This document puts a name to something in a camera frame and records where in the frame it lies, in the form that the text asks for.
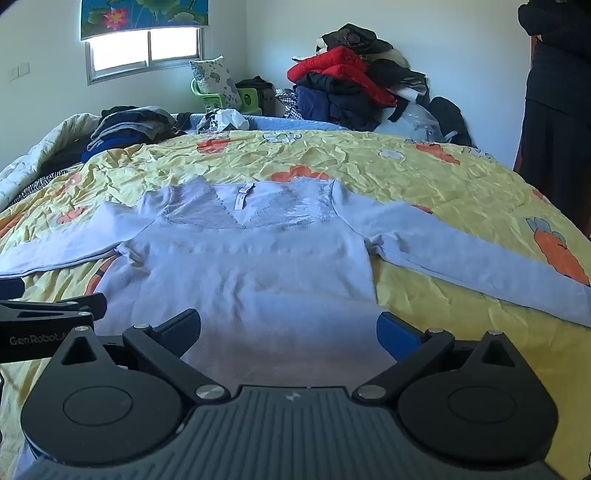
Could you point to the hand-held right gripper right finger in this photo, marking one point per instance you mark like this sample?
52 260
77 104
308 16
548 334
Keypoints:
397 334

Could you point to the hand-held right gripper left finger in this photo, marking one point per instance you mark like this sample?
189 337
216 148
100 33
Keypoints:
182 330

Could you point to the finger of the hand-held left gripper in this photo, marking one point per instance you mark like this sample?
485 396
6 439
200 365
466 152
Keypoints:
10 289
55 308

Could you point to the pale blue knit sweater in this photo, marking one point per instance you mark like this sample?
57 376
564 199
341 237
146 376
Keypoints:
258 258

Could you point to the stack of folded clothes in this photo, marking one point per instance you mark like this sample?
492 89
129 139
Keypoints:
129 127

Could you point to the black white striped cloth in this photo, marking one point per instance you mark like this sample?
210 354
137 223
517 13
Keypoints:
37 184

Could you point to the yellow printed blanket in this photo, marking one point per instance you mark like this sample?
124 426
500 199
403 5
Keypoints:
438 194

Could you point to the white quilt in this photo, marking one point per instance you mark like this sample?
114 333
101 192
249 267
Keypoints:
51 138

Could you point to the white plastic bag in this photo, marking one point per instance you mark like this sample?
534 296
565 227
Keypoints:
226 120

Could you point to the clear plastic bag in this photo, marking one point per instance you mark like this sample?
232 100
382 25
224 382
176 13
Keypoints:
415 120

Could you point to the black backpack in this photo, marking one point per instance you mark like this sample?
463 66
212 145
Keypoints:
450 120

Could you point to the light blue blanket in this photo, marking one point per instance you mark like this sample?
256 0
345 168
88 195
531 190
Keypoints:
277 124

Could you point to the green plastic chair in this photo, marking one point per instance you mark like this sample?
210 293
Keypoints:
210 99

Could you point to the navy jacket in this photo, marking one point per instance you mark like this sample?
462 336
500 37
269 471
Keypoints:
323 108

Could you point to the checked cloth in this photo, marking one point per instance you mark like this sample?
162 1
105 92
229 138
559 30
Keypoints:
287 104

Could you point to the black bag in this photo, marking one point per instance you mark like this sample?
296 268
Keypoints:
254 87

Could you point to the grey patterned pillow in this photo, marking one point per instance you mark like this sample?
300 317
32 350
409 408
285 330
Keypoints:
214 78

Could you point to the black jacket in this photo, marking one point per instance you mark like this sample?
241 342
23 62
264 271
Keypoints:
323 81

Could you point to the window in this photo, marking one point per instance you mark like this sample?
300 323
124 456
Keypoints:
145 48

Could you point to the red padded jacket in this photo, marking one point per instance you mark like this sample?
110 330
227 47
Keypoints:
341 64

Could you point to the black patterned garment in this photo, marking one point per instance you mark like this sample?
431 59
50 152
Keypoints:
355 39

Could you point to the floral window blind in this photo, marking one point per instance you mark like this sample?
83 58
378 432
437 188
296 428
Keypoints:
143 14

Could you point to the wall switch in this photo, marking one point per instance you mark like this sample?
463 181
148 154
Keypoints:
21 71

